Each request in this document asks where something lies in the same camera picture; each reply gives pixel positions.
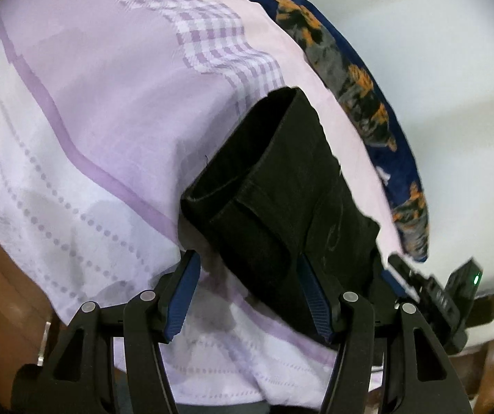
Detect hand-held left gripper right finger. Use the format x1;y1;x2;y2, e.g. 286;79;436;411
296;254;474;414

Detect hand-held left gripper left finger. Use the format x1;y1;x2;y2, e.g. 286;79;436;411
12;249;202;414

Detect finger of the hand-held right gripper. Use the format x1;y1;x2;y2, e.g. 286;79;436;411
387;254;431;300

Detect black pants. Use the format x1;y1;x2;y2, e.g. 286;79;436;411
180;87;403;333

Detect navy printed plush blanket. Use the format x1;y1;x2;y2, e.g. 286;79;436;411
234;0;429;264

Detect purple checked bed sheet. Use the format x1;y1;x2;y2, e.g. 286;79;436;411
0;0;403;410

